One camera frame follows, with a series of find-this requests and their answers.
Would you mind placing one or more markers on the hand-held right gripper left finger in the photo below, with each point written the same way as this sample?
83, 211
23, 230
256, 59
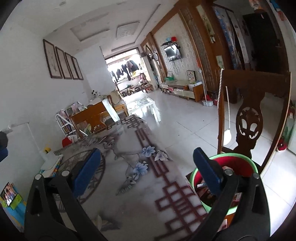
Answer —
89, 171

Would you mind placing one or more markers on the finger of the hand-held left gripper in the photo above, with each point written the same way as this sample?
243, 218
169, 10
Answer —
2, 155

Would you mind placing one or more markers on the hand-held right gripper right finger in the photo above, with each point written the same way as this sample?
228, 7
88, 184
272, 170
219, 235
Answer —
205, 171

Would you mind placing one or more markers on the red bucket with green rim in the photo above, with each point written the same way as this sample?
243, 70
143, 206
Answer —
238, 163

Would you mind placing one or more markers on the stack of booklets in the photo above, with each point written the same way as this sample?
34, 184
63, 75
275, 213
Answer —
54, 173

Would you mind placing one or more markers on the red bag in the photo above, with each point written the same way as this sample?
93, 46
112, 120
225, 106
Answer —
68, 141

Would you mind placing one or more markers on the smartphone with lit screen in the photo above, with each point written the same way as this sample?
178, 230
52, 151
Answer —
8, 193

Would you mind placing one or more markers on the white desk lamp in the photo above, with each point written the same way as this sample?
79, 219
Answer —
50, 162

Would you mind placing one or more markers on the yellow tape roll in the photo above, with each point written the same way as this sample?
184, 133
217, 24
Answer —
47, 150

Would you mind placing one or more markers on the white book rack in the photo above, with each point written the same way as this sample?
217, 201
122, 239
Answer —
67, 122

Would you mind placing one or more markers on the blue toy stand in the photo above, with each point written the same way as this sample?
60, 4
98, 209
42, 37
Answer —
19, 206

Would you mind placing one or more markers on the wooden sofa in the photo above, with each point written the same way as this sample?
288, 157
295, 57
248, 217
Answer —
119, 105

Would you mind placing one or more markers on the white flower ornament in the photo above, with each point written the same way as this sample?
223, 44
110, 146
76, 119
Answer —
95, 93

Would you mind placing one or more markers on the wooden television cabinet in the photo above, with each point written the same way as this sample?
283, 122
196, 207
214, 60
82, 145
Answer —
185, 89

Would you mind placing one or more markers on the white coffee table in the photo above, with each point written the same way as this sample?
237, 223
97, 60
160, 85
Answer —
142, 103

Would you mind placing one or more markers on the small children's bicycle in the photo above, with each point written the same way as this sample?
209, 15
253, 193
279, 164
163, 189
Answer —
131, 89

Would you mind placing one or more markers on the framed geometric picture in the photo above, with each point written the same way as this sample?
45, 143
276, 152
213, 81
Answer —
191, 76

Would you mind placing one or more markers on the carved wooden dining chair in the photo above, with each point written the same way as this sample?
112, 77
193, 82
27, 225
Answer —
254, 81

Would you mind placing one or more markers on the small wooden chair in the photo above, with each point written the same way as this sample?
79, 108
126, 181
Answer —
144, 83

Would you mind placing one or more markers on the hanging dark clothes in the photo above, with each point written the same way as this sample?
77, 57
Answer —
126, 68

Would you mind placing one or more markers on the square ceiling light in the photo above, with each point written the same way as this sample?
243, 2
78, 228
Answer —
128, 29

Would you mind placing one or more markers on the framed wall picture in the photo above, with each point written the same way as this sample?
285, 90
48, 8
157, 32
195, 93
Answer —
52, 59
64, 63
78, 68
72, 66

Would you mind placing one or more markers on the wall-mounted television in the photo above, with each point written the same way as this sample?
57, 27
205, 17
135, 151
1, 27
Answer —
173, 53

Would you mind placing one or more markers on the wall shelf with containers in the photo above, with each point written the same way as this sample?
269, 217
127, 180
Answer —
171, 41

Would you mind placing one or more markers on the blue hanging wall scroll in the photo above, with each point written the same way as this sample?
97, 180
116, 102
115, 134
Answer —
227, 34

